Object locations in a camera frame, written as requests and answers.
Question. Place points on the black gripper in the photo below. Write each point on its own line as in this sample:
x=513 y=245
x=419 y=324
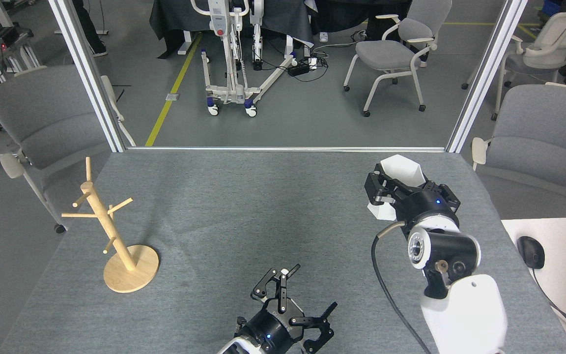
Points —
x=273 y=329
x=425 y=206

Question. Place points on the white hexagonal cup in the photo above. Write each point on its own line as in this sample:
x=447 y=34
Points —
x=403 y=169

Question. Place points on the wooden cup rack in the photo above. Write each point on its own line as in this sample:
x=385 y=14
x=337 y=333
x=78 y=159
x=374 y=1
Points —
x=130 y=270

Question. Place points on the metal equipment rack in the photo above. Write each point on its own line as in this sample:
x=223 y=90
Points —
x=3 y=44

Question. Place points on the black computer mouse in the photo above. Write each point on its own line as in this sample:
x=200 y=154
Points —
x=531 y=251

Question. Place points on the grey chair with white armrests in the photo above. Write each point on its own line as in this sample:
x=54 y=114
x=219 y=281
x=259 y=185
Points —
x=386 y=51

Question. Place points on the white power strip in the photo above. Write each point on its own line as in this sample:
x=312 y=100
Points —
x=313 y=63

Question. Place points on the black power strip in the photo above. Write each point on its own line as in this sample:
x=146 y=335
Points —
x=297 y=69

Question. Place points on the person's white shoe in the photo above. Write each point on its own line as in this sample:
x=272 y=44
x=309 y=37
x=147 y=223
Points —
x=324 y=37

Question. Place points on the white mesh-back chair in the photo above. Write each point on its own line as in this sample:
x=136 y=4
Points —
x=553 y=42

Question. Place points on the white stand on wheels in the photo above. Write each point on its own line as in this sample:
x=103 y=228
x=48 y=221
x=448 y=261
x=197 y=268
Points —
x=226 y=88

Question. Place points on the grey floor plate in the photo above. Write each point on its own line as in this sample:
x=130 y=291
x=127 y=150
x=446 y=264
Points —
x=172 y=97

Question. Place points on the dark table cloth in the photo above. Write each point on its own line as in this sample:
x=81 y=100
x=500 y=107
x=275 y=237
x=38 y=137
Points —
x=175 y=19

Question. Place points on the person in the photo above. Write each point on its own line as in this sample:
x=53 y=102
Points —
x=89 y=29

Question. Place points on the silver table edge rail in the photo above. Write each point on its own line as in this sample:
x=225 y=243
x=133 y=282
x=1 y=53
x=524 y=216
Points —
x=288 y=149

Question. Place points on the silver frame post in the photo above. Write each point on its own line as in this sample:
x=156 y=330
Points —
x=484 y=73
x=89 y=73

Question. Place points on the grey chair with beige frame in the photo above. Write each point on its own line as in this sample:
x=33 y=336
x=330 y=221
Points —
x=47 y=118
x=543 y=132

